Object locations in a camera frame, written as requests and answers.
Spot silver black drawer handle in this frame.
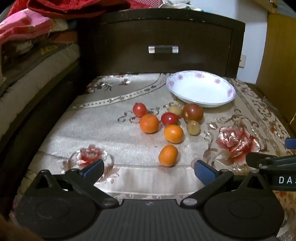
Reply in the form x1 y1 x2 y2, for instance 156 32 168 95
148 45 179 54

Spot small red tomato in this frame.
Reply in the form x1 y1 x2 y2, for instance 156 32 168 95
132 103 147 117

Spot orange tangerine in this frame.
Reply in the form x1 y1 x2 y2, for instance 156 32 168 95
158 145 179 167
164 124 184 144
139 113 160 134

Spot white floral bowl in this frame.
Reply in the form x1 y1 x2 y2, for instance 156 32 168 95
166 70 236 108

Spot beige mattress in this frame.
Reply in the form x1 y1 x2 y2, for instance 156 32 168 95
0 44 81 139

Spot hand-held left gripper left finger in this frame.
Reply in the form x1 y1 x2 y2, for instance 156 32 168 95
28 159 119 208

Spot dark wooden drawer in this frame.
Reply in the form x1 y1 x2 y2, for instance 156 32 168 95
95 21 233 76

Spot dark wooden bed frame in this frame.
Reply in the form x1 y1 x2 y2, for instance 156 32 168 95
0 61 93 214

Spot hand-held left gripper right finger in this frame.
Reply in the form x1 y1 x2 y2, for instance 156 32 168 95
180 159 275 208

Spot red towel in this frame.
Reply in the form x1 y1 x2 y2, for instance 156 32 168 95
26 0 131 18

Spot pink floral blanket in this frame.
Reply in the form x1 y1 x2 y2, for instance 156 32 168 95
0 10 54 45

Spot large dark red tomato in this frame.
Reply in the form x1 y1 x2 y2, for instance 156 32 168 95
181 103 204 122

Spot small brown fruit front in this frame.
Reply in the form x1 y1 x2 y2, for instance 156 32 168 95
186 120 201 136

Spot red tomato with stem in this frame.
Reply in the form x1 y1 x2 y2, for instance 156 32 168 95
161 112 180 127

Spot small yellow-green fruit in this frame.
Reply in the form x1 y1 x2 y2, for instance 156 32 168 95
167 106 183 116

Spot floral beige mat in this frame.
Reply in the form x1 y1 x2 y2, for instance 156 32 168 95
13 73 296 233

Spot light wooden cabinet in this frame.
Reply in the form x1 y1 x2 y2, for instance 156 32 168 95
255 0 296 124

